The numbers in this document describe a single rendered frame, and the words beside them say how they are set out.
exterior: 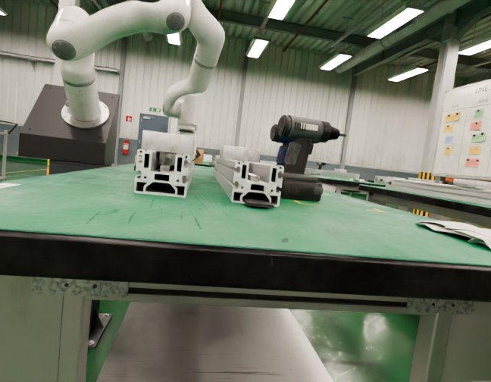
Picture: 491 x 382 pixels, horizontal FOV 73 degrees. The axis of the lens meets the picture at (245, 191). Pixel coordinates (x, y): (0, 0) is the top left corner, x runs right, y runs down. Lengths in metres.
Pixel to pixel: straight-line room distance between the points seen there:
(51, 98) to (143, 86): 11.09
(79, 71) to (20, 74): 12.44
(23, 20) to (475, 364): 14.16
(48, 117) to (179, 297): 1.31
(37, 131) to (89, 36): 0.48
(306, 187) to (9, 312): 0.67
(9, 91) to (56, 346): 13.59
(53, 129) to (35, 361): 1.19
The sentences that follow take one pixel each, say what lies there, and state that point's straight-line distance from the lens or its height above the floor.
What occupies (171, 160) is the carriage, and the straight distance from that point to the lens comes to 0.75.
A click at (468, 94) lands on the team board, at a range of 4.41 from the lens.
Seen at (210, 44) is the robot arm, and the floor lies 1.27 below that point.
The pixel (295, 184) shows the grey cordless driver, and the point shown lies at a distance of 0.88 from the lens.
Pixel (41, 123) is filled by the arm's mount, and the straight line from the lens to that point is 1.64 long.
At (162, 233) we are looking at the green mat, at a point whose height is 0.78.
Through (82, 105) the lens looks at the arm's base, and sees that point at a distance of 1.55.
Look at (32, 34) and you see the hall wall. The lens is 14.02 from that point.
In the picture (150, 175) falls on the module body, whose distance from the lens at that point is 0.67.
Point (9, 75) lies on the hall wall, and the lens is 14.06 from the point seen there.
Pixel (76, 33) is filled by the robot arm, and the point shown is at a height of 1.21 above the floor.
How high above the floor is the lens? 0.87
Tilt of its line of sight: 5 degrees down
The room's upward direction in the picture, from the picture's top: 7 degrees clockwise
